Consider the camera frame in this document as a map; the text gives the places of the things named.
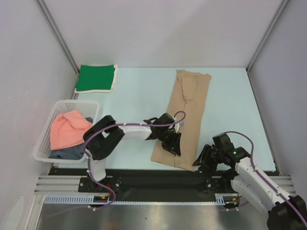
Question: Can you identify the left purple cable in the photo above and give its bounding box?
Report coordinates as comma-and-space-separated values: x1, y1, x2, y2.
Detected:
45, 110, 187, 217

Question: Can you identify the beige t shirt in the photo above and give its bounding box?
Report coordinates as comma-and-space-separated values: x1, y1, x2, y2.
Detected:
151, 70, 212, 172

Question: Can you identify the aluminium rail frame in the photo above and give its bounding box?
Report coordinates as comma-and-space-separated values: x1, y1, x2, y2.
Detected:
33, 167, 298, 230

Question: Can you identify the white plastic basket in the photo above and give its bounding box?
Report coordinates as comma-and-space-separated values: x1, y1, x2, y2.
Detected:
33, 100, 100, 164

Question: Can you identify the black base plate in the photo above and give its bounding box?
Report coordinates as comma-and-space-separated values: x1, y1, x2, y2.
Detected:
49, 167, 239, 203

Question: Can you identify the blue grey t shirt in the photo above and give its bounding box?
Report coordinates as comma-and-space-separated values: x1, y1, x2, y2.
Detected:
49, 117, 93, 160

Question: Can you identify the pink t shirt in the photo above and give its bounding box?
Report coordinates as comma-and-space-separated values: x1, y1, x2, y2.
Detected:
50, 110, 92, 150

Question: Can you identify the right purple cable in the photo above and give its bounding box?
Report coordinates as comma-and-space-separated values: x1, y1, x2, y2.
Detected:
223, 130, 307, 230

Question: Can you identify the folded white t shirt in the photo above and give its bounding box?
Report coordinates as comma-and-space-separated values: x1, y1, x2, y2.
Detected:
73, 64, 119, 94

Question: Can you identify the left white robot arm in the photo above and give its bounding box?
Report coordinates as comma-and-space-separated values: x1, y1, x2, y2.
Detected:
83, 111, 186, 192

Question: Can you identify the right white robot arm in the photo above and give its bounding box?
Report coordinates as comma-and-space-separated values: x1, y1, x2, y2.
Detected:
193, 132, 307, 230

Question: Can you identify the white slotted cable duct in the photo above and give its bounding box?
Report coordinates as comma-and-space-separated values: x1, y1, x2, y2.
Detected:
44, 194, 239, 206

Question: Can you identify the purple cable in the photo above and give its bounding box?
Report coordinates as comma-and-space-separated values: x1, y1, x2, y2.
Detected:
45, 110, 187, 217
223, 130, 307, 230

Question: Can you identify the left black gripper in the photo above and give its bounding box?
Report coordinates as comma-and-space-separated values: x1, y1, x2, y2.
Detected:
157, 128, 181, 156

